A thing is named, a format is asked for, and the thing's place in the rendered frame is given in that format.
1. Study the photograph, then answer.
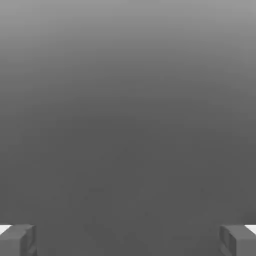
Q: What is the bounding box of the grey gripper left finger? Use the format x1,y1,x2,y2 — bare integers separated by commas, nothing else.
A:
0,223,38,256

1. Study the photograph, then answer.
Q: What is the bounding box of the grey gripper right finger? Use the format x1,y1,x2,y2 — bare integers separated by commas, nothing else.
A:
218,224,256,256

